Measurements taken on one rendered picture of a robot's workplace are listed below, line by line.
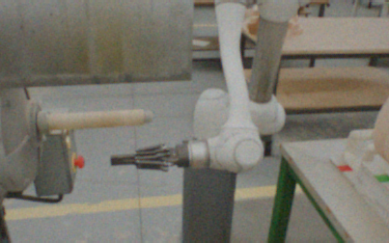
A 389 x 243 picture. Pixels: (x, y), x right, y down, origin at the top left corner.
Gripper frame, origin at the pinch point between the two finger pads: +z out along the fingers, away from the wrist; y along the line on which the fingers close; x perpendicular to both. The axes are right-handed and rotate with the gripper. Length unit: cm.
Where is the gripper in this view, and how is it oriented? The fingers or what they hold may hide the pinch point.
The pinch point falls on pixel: (122, 159)
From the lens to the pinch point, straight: 110.6
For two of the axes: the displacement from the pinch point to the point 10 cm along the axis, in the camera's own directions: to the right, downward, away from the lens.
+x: 0.2, -8.8, -4.8
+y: -1.6, -4.7, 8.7
